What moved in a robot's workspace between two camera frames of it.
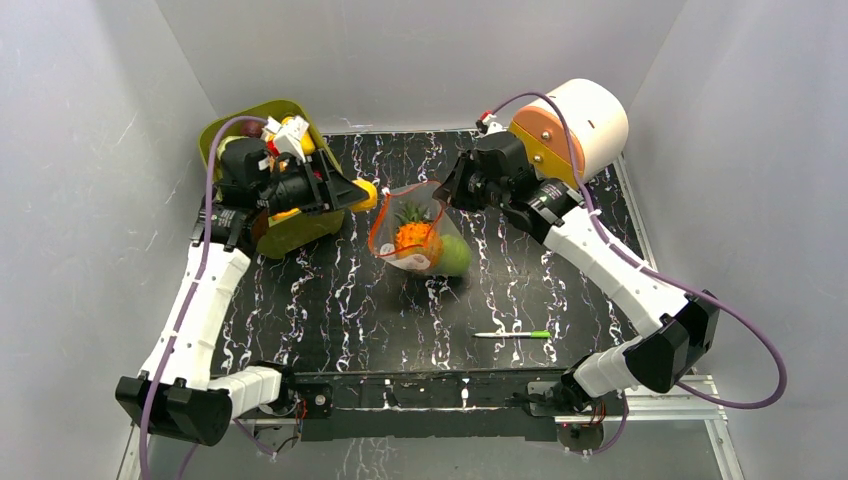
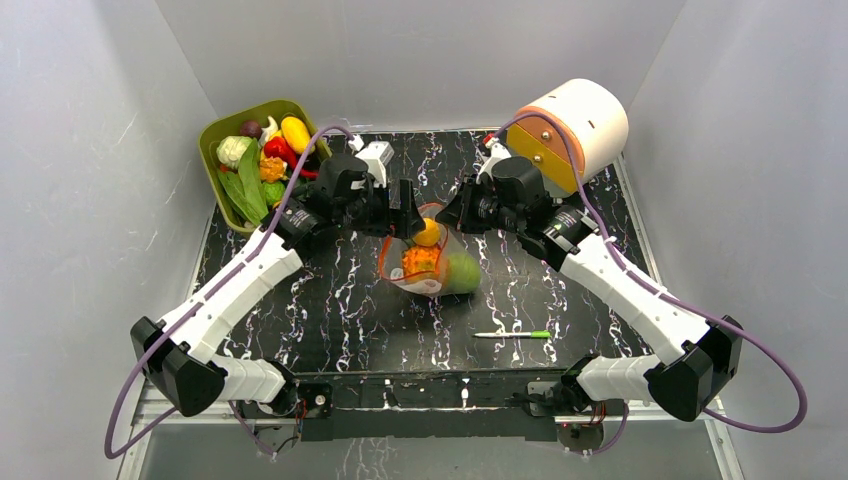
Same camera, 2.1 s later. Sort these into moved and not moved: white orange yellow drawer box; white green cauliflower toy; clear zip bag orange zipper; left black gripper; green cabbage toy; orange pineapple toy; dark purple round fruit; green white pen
Moved: orange pineapple toy; left black gripper; clear zip bag orange zipper; green cabbage toy
Not moved: white orange yellow drawer box; white green cauliflower toy; dark purple round fruit; green white pen
